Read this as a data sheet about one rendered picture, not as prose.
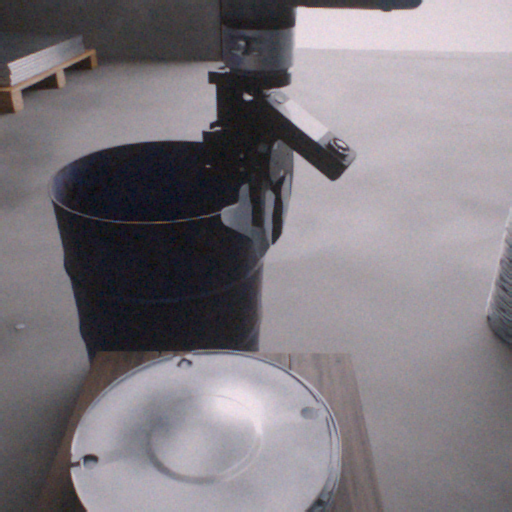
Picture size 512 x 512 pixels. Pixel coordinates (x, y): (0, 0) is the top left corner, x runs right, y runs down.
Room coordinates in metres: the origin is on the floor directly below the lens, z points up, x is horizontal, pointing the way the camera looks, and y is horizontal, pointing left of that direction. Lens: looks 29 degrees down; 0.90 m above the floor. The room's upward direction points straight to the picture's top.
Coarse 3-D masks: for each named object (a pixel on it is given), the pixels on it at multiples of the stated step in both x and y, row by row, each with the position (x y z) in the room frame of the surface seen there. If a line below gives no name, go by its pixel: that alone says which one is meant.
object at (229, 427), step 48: (144, 384) 0.55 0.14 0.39; (192, 384) 0.55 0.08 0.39; (240, 384) 0.55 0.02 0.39; (288, 384) 0.55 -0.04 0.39; (96, 432) 0.47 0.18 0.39; (144, 432) 0.47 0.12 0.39; (192, 432) 0.47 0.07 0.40; (240, 432) 0.47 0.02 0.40; (288, 432) 0.47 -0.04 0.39; (96, 480) 0.41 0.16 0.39; (144, 480) 0.41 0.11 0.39; (192, 480) 0.41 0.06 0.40; (240, 480) 0.41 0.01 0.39; (288, 480) 0.41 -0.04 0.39
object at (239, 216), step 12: (240, 192) 0.60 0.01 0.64; (240, 204) 0.59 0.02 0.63; (228, 216) 0.60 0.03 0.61; (240, 216) 0.59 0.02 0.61; (264, 216) 0.57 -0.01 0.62; (240, 228) 0.59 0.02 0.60; (252, 228) 0.58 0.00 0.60; (264, 228) 0.57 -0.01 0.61; (264, 240) 0.58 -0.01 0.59; (264, 252) 0.59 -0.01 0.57
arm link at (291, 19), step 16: (224, 0) 0.60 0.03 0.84; (240, 0) 0.58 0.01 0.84; (256, 0) 0.58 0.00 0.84; (272, 0) 0.58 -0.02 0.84; (288, 0) 0.59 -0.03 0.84; (224, 16) 0.60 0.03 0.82; (240, 16) 0.58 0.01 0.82; (256, 16) 0.58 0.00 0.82; (272, 16) 0.58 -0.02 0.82; (288, 16) 0.59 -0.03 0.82
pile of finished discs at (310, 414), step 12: (180, 360) 0.60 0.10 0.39; (312, 408) 0.52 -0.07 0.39; (324, 408) 0.52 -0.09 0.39; (312, 420) 0.50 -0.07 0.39; (336, 432) 0.48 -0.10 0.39; (336, 444) 0.46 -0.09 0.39; (84, 456) 0.45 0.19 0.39; (96, 456) 0.45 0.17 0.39; (336, 456) 0.45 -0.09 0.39; (84, 468) 0.43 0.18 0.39; (336, 468) 0.43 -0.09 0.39; (336, 480) 0.42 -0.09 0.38; (324, 492) 0.40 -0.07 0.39; (336, 492) 0.42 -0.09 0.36; (324, 504) 0.40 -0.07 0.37
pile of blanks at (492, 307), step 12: (504, 240) 1.24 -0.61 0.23; (504, 252) 1.22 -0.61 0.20; (504, 264) 1.21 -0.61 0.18; (504, 276) 1.19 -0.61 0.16; (492, 288) 1.25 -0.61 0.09; (504, 288) 1.19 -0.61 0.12; (492, 300) 1.22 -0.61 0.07; (504, 300) 1.17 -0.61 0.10; (492, 312) 1.20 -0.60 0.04; (504, 312) 1.17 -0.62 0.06; (492, 324) 1.19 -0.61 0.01; (504, 324) 1.15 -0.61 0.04; (504, 336) 1.15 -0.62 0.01
